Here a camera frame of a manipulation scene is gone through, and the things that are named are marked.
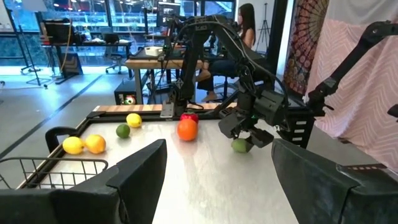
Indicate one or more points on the computer monitor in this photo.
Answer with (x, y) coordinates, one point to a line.
(168, 14)

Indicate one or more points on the black vented box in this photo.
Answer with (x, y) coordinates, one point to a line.
(298, 130)

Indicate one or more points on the wooden desk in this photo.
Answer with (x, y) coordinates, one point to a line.
(149, 63)

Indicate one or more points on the black light stand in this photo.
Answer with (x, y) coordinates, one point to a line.
(31, 62)

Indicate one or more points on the black computer tower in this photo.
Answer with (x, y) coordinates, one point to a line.
(124, 93)

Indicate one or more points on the person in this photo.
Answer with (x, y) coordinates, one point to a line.
(247, 28)

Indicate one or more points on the orange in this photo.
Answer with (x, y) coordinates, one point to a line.
(187, 130)

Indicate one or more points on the yellow-orange lemon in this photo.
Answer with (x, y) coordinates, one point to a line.
(95, 144)

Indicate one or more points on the white box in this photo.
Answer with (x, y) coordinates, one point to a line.
(154, 51)

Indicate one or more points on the green lime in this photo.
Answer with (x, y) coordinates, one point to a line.
(240, 146)
(123, 131)

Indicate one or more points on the pink patterned curtain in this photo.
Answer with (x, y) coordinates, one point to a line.
(367, 93)

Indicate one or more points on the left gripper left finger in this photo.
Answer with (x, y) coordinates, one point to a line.
(140, 174)

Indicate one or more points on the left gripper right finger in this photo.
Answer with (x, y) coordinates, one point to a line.
(317, 186)

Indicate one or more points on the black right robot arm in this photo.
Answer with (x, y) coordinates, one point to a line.
(192, 62)

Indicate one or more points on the red apple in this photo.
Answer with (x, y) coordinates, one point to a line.
(189, 116)

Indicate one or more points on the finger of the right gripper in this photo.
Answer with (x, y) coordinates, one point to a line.
(231, 124)
(261, 137)

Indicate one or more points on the office chair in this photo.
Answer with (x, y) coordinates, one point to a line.
(113, 46)

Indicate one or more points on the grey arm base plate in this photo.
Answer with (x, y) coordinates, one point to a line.
(167, 110)

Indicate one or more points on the yellow lemon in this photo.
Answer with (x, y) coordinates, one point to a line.
(134, 120)
(73, 145)

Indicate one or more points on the mandala tapestry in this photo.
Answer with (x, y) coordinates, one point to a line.
(304, 40)

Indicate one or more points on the black curved bracket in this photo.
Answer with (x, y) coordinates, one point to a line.
(51, 138)

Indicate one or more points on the black desk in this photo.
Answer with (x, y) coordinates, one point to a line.
(87, 43)

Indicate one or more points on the black tripod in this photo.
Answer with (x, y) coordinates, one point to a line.
(264, 28)

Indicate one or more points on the black pillar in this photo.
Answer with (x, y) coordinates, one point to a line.
(278, 34)

